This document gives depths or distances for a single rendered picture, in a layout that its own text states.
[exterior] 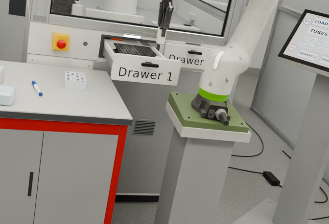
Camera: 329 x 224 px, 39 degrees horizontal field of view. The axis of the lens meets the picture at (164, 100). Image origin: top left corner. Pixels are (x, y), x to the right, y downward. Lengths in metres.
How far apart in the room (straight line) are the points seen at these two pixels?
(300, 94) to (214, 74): 2.23
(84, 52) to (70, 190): 0.71
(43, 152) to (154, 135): 0.87
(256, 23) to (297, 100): 2.15
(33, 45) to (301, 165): 1.48
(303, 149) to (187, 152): 0.88
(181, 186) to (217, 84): 0.43
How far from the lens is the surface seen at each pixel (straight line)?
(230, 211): 2.80
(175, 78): 1.99
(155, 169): 2.56
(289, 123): 4.05
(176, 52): 2.31
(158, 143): 2.48
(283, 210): 2.69
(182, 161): 1.84
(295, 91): 4.01
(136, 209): 2.61
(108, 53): 2.11
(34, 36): 2.19
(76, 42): 2.21
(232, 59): 1.76
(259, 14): 1.87
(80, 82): 1.91
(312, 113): 2.48
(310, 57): 2.36
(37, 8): 2.17
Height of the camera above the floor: 1.38
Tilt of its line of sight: 19 degrees down
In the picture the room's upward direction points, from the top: 11 degrees clockwise
